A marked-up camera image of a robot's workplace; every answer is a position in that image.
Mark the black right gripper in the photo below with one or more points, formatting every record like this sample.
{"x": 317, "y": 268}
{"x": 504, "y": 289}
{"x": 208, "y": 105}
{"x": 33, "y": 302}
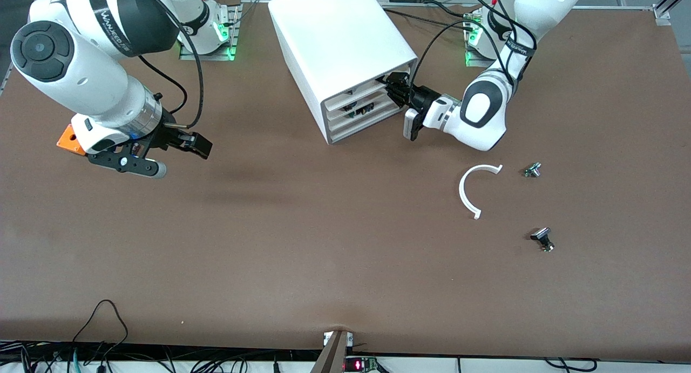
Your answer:
{"x": 166, "y": 136}

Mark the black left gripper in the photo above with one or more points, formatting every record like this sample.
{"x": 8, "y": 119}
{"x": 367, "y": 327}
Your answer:
{"x": 420, "y": 99}

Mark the cream cabinet drawer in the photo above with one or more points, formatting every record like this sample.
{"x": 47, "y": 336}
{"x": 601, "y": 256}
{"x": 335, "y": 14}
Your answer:
{"x": 367, "y": 88}
{"x": 339, "y": 134}
{"x": 337, "y": 124}
{"x": 336, "y": 114}

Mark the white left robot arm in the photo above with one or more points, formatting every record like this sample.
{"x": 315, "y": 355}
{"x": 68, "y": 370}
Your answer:
{"x": 486, "y": 108}

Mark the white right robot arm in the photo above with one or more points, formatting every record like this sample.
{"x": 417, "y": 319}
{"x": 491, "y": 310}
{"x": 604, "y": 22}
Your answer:
{"x": 81, "y": 81}

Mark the white drawer cabinet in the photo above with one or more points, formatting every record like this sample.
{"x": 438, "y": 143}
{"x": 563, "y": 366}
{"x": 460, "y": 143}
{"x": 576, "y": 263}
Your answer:
{"x": 334, "y": 33}

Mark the small chrome metal fitting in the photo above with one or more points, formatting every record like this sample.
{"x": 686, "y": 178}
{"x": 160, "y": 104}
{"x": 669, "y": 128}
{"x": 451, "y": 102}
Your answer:
{"x": 532, "y": 170}

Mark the small red display device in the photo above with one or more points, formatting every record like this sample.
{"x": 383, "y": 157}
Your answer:
{"x": 360, "y": 365}

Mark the aluminium left arm base plate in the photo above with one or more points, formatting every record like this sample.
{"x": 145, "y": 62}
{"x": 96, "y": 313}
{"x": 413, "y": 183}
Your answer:
{"x": 471, "y": 60}

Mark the aluminium right arm base plate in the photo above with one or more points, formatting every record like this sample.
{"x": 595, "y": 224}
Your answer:
{"x": 233, "y": 35}

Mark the white semicircular bracket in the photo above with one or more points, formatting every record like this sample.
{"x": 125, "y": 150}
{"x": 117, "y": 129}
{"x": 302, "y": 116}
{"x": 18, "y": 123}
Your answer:
{"x": 462, "y": 192}

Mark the orange button enclosure box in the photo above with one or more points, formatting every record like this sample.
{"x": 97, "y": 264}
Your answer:
{"x": 69, "y": 138}

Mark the grey camera mount strut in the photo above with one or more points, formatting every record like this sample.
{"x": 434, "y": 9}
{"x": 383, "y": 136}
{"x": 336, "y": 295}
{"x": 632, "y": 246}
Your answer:
{"x": 330, "y": 357}

